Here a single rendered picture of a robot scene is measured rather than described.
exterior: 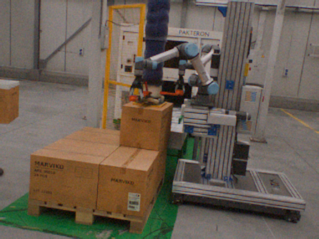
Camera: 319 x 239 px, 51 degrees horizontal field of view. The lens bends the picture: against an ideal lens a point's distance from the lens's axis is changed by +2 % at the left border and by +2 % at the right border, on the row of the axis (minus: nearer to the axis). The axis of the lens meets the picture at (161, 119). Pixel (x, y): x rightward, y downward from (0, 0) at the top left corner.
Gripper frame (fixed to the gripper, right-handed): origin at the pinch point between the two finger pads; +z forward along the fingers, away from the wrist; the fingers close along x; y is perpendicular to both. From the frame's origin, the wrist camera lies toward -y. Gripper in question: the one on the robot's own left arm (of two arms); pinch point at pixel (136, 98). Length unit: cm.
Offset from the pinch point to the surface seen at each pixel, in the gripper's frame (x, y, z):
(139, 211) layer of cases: -19, -30, 88
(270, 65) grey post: -149, 382, -41
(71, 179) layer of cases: 40, -33, 70
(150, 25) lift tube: 5, 49, -66
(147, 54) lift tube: 5, 50, -38
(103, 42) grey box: 94, 157, -49
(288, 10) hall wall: -248, 1000, -233
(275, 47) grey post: -152, 382, -73
